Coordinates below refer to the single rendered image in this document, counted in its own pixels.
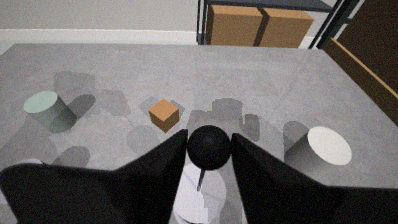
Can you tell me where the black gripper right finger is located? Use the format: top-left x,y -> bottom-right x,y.
231,133 -> 398,224

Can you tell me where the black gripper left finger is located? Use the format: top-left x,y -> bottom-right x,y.
0,129 -> 188,224

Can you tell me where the glass french press with black knob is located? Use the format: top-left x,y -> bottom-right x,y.
173,125 -> 232,224

